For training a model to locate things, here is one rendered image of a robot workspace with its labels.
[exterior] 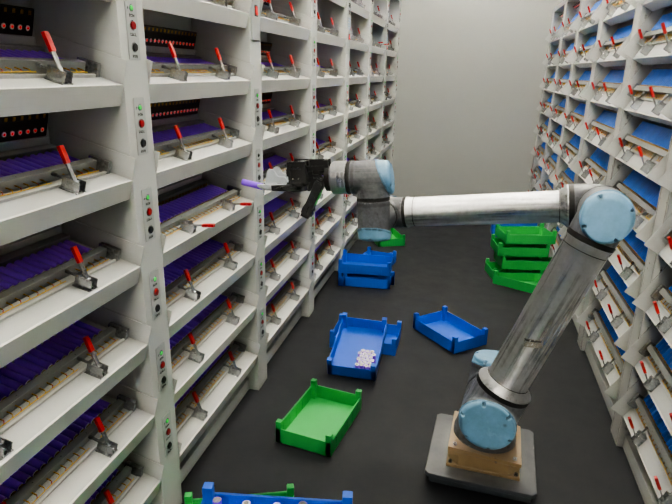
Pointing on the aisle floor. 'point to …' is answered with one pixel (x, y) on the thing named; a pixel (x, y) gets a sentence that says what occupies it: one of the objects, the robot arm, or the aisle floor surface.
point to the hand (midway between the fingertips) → (263, 187)
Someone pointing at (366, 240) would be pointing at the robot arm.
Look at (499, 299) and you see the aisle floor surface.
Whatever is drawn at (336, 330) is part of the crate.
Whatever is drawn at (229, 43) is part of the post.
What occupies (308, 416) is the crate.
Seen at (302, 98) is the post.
